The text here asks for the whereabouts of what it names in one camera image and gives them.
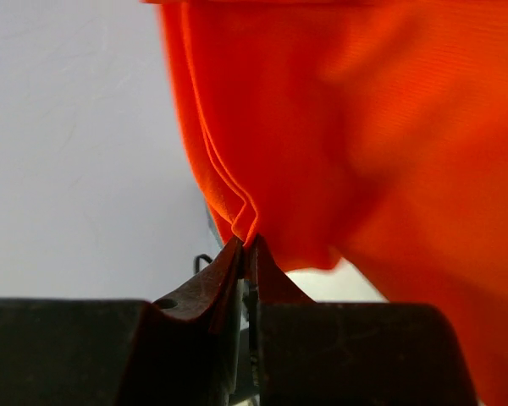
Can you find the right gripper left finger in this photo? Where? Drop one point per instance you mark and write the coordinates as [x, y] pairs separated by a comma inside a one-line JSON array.
[[181, 349]]

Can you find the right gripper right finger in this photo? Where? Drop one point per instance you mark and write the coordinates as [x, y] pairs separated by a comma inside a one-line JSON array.
[[311, 353]]

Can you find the orange t shirt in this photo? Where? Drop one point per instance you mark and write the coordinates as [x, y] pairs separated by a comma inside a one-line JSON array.
[[371, 131]]

